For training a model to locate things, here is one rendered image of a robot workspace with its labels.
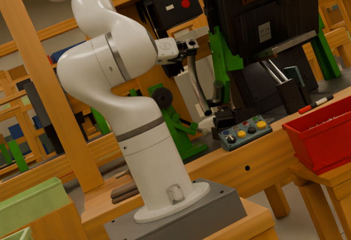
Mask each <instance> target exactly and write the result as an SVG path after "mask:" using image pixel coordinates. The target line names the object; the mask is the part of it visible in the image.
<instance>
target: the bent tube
mask: <svg viewBox="0 0 351 240"><path fill-rule="evenodd" d="M185 42H186V45H187V47H188V50H195V49H199V48H200V47H199V45H198V43H197V41H196V38H192V39H185ZM188 71H189V77H190V82H191V85H192V88H193V90H194V92H195V95H196V97H197V99H198V102H199V104H200V106H201V108H202V111H203V113H204V115H205V116H210V115H211V114H212V110H211V108H210V106H209V104H208V102H207V99H206V97H205V95H204V92H203V90H202V88H201V86H200V83H199V81H198V77H197V73H196V65H195V55H193V56H188Z"/></svg>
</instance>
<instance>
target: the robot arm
mask: <svg viewBox="0 0 351 240"><path fill-rule="evenodd" d="M49 1H51V2H56V3H59V2H64V1H67V0H49ZM72 11H73V14H74V17H75V20H76V22H77V25H78V26H79V28H80V30H81V31H82V32H83V33H84V34H85V35H87V36H88V37H90V38H92V39H91V40H89V41H86V42H84V43H82V44H80V45H77V46H75V47H73V48H71V49H69V50H68V51H66V52H65V53H64V54H63V55H62V56H61V57H60V58H59V60H58V63H57V67H56V73H57V74H56V76H57V77H58V80H59V83H60V85H61V86H62V88H63V89H64V90H65V91H66V92H67V93H68V94H69V95H71V96H72V97H74V98H76V99H78V100H79V101H81V102H83V103H85V104H86V105H89V106H90V107H92V108H93V109H95V110H96V111H98V112H99V113H100V114H101V115H102V116H103V117H104V118H105V119H106V121H107V122H108V124H109V125H110V127H111V129H112V131H113V133H114V136H115V138H116V140H117V142H118V145H119V147H120V149H121V151H122V154H123V156H124V158H125V160H126V163H127V165H128V168H129V169H130V172H131V174H132V177H133V179H134V181H135V183H136V186H137V188H138V190H139V192H140V195H141V197H142V199H143V201H144V204H145V206H143V207H142V208H141V209H139V210H138V211H137V212H136V213H135V215H134V219H135V221H136V222H137V223H148V222H152V221H156V220H159V219H162V218H165V217H168V216H170V215H172V214H175V213H177V212H179V211H181V210H183V209H185V208H187V207H189V206H191V205H192V204H194V203H196V202H197V201H199V200H200V199H202V198H203V197H204V196H205V195H207V193H208V192H209V191H210V186H209V184H208V183H206V182H200V183H194V184H192V182H191V180H190V177H189V175H188V173H187V171H186V168H185V166H184V164H183V161H182V159H181V157H180V155H179V152H178V150H177V148H176V145H175V143H174V141H173V139H172V136H171V134H170V131H169V129H168V127H167V124H166V122H165V120H164V118H163V115H162V113H161V111H160V109H159V107H158V105H157V103H156V102H155V100H154V99H152V98H150V97H121V96H118V95H115V94H113V93H112V92H111V88H113V87H115V86H118V85H120V84H122V83H124V82H127V81H129V80H131V79H134V78H136V77H138V76H140V75H142V74H144V73H146V72H148V71H149V70H150V69H152V67H153V66H154V65H168V64H175V63H180V64H181V63H182V62H183V60H184V59H185V58H186V57H187V56H193V55H197V49H195V50H188V47H187V45H186V42H183V41H178V40H176V39H175V38H163V39H158V40H154V39H153V37H152V36H151V34H150V32H149V31H147V30H146V29H145V28H144V27H143V26H142V25H141V24H139V23H138V22H136V21H135V20H133V19H131V18H128V17H126V16H123V15H121V14H118V13H117V12H116V9H115V7H114V4H113V2H112V0H72ZM179 49H184V50H181V51H179ZM180 54H181V55H180Z"/></svg>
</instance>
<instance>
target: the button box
mask: <svg viewBox="0 0 351 240"><path fill-rule="evenodd" d="M256 117H258V118H259V119H258V120H257V121H253V120H252V118H251V119H249V120H247V121H248V122H249V124H248V125H243V124H242V123H240V124H238V125H236V126H239V129H237V130H233V127H232V128H229V129H227V130H228V131H229V134H227V135H224V134H223V132H220V133H219V134H218V136H219V140H220V145H221V147H222V148H223V150H226V151H232V150H234V149H237V148H239V147H241V146H243V145H245V144H247V143H250V142H252V141H254V140H256V139H258V138H260V137H262V136H264V135H266V134H269V133H271V132H272V131H273V130H272V127H271V126H270V125H269V124H268V123H267V122H266V121H265V120H264V119H263V118H262V116H261V115H257V116H256ZM259 121H265V122H266V127H265V128H263V129H259V128H258V127H257V123H258V122H259ZM250 126H254V127H255V129H256V131H255V132H253V133H250V132H248V128H249V127H250ZM239 131H244V132H245V137H243V138H240V137H238V132H239ZM230 135H233V136H235V137H236V140H235V142H232V143H230V142H228V140H227V138H228V137H229V136H230Z"/></svg>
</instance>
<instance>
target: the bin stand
mask: <svg viewBox="0 0 351 240"><path fill-rule="evenodd" d="M288 170H289V173H290V174H291V177H292V180H293V182H294V185H296V186H298V188H299V190H300V193H301V195H302V198H303V200H304V202H305V204H306V207H307V209H308V212H309V214H310V216H311V219H312V222H313V224H314V226H315V229H316V231H317V233H318V236H319V238H320V240H343V238H342V235H341V233H340V231H339V229H338V226H337V224H336V221H335V219H334V217H333V214H332V211H331V209H330V206H329V204H328V202H327V199H326V197H325V195H324V192H323V190H322V188H321V185H320V184H322V185H325V187H326V189H327V192H328V194H329V196H330V199H331V202H332V204H333V206H334V209H335V211H336V214H337V216H338V218H339V221H340V223H341V225H342V228H343V230H344V233H345V235H346V237H347V240H351V162H349V163H347V164H344V165H342V166H340V167H337V168H335V169H333V170H330V171H328V172H326V173H323V174H321V175H318V176H317V175H316V174H314V173H313V172H312V171H311V170H310V169H308V168H307V167H306V166H305V165H303V164H302V163H301V162H300V161H299V162H297V163H295V164H293V165H291V166H289V167H288Z"/></svg>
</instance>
